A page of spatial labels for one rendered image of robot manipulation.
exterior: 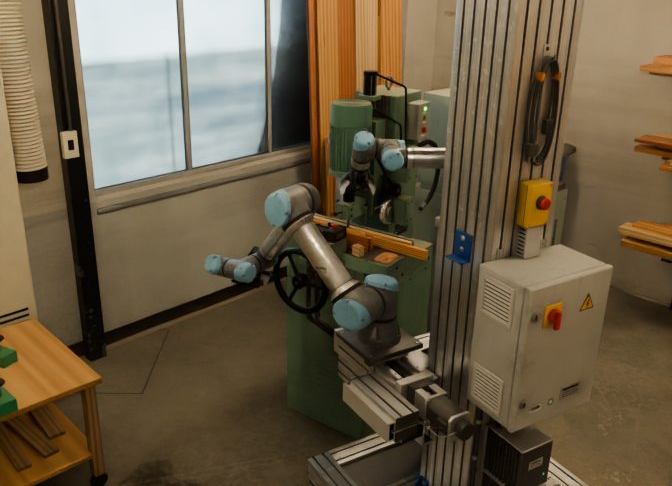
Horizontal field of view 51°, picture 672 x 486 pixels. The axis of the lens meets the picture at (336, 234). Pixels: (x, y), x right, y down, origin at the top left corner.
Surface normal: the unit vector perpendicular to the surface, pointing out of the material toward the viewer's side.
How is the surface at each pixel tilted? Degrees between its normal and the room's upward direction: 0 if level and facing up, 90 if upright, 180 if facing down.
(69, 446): 0
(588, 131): 90
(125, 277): 90
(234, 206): 90
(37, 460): 0
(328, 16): 87
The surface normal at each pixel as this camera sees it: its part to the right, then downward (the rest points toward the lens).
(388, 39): 0.73, 0.20
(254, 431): 0.02, -0.93
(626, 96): -0.69, 0.25
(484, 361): -0.86, 0.17
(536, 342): 0.51, 0.32
